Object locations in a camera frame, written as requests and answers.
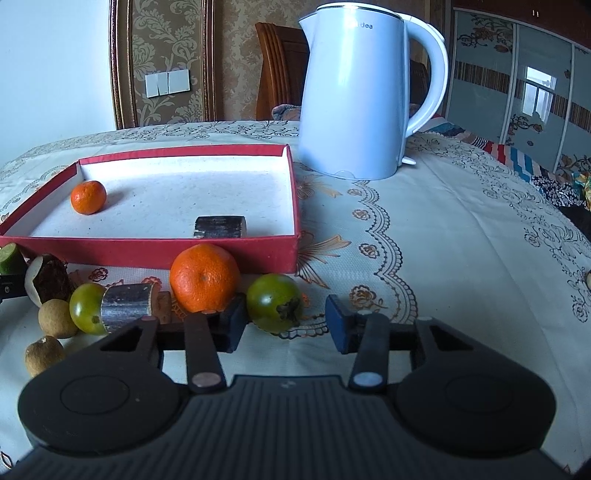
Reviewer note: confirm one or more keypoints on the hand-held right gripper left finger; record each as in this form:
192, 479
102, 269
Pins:
234, 323

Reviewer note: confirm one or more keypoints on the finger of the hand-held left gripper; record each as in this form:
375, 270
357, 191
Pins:
9, 287

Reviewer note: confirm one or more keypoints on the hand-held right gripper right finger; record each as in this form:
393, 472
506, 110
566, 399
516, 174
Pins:
339, 325

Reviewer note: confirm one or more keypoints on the green cucumber piece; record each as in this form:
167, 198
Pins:
10, 259

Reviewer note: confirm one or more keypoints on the green tomato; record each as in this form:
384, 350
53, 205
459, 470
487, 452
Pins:
84, 307
270, 300

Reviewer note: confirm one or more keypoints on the large orange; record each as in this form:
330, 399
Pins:
204, 277

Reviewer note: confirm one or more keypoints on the brown kiwi fruit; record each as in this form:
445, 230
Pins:
56, 318

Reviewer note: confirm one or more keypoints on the dark sugarcane piece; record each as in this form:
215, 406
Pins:
219, 227
127, 304

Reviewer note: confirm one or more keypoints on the red-edged white tray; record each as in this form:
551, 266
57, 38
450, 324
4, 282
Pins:
152, 203

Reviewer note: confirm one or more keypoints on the brown longan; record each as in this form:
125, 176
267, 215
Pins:
43, 355

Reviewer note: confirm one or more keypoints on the small orange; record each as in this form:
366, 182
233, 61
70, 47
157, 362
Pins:
88, 197

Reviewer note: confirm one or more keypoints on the embroidered white tablecloth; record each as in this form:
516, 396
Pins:
438, 240

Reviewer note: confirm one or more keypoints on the patterned pillow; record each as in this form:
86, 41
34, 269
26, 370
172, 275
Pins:
286, 113

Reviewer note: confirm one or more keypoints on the white electric kettle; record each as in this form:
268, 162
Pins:
351, 92

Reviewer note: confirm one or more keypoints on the striped colourful blanket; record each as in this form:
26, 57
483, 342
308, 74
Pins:
512, 157

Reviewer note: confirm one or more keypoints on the wooden headboard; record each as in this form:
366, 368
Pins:
281, 69

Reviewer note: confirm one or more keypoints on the floral sliding wardrobe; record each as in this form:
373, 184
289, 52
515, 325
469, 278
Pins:
489, 83

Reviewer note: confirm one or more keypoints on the wooden wall moulding frame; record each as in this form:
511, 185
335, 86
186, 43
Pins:
121, 69

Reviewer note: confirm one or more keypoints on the white wall switch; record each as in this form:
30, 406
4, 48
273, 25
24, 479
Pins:
167, 83

